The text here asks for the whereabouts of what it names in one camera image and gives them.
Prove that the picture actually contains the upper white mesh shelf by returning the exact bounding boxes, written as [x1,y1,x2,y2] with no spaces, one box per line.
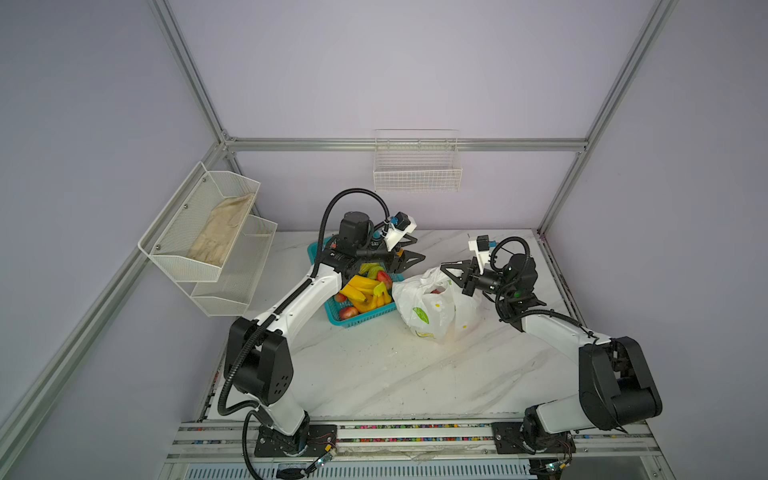
[138,163,260,283]

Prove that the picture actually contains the lower white mesh shelf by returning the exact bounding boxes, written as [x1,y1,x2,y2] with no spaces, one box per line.
[189,215,278,317]

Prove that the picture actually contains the white mesh shelf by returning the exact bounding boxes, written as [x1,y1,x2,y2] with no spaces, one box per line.
[189,215,278,317]
[138,163,260,283]

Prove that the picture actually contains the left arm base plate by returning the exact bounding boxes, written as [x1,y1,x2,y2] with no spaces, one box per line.
[252,424,338,458]

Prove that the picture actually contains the white wire wall basket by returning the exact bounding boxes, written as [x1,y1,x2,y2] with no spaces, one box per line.
[373,129,463,193]

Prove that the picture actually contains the yellow banana bunch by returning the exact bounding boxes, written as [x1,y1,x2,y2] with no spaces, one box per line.
[340,275,392,313]

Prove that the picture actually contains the teal plastic basket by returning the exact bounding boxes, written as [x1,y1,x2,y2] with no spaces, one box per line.
[307,236,406,329]

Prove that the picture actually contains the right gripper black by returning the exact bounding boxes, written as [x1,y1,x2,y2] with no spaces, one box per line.
[440,262,514,301]

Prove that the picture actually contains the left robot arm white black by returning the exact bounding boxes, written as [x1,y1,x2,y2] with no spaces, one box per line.
[216,188,425,437]

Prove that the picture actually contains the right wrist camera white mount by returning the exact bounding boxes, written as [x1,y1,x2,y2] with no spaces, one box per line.
[468,235,496,274]

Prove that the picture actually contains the white plastic bag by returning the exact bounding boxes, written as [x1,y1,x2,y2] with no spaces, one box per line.
[392,267,481,344]

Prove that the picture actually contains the red fake apple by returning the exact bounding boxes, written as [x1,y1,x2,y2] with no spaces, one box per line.
[339,306,359,321]

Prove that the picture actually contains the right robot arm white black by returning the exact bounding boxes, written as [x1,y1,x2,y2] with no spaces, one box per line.
[440,235,663,453]

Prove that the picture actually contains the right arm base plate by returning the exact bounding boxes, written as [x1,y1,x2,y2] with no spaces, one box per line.
[491,421,575,455]

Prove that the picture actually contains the aluminium frame rail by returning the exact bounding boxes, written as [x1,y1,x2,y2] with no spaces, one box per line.
[225,138,589,152]

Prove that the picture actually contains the beige cloth in shelf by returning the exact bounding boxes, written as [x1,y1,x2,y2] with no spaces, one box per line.
[187,193,255,267]

